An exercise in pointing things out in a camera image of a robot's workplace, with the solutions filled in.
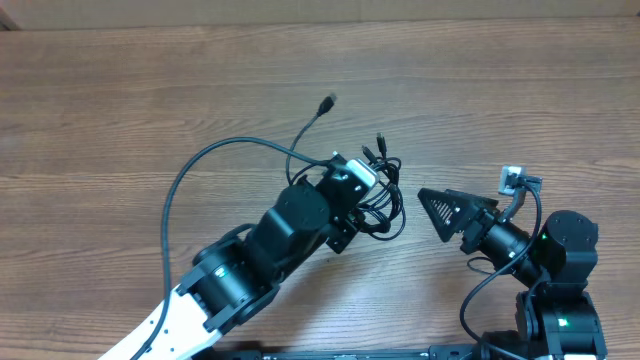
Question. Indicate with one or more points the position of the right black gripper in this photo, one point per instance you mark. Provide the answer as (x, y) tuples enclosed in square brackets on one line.
[(464, 213)]

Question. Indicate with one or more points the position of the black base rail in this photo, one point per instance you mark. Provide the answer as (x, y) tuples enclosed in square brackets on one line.
[(255, 351)]

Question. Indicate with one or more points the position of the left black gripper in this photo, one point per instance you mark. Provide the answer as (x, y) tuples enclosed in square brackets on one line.
[(346, 229)]

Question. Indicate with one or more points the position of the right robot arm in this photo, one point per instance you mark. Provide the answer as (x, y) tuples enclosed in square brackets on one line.
[(555, 316)]

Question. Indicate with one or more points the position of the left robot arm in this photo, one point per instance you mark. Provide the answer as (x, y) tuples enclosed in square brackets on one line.
[(238, 276)]

